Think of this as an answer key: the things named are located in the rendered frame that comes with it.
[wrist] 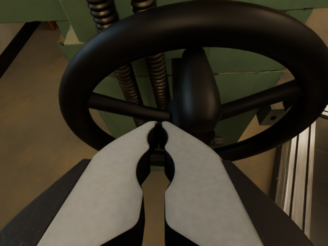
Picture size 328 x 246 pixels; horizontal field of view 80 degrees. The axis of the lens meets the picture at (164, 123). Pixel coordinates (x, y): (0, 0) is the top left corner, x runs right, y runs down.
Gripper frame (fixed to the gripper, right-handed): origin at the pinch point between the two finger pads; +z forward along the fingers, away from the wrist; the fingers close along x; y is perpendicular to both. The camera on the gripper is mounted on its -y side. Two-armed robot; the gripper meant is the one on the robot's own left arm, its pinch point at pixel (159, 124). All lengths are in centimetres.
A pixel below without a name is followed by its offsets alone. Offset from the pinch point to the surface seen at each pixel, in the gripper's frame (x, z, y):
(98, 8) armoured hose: -5.9, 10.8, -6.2
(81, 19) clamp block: -8.6, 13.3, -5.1
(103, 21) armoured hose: -5.7, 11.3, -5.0
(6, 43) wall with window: -118, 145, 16
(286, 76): 32, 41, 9
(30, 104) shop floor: -89, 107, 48
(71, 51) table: -11.4, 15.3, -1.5
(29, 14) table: -20.5, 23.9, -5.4
